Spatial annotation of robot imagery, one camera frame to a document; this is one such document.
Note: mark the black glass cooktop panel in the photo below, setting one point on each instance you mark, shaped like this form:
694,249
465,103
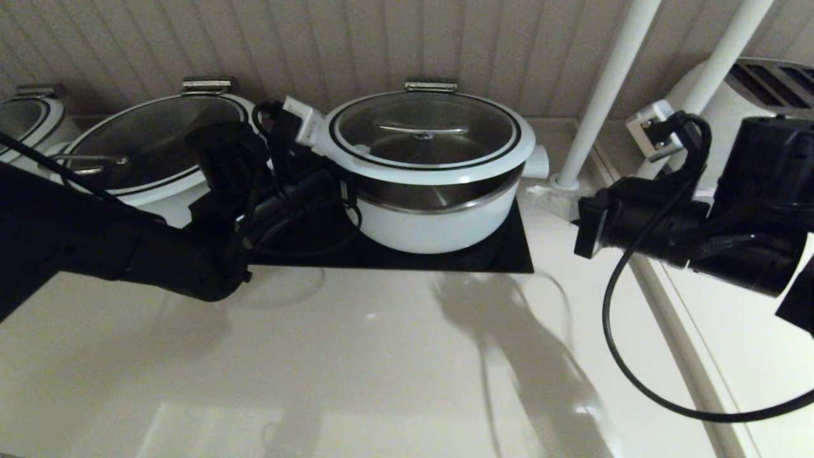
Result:
477,259

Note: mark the white round pole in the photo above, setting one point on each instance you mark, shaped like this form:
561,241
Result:
604,89
731,57

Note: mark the glass lid white rim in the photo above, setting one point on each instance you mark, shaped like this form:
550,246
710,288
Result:
432,173
146,137
19,117

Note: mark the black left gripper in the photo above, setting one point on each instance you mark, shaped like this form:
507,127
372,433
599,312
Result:
299,203

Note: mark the white toaster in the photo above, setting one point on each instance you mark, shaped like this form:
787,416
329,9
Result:
782,76

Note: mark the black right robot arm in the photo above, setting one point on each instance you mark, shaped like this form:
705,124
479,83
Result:
769,184

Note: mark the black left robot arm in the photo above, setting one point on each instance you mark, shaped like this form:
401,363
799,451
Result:
95,242

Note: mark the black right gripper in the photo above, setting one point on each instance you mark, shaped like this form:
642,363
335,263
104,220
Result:
620,213

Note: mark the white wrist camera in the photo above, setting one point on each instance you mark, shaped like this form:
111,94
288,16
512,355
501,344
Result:
304,122
648,130

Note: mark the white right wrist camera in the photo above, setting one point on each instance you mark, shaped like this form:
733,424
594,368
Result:
648,130

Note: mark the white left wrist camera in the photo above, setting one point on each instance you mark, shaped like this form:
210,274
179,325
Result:
304,122

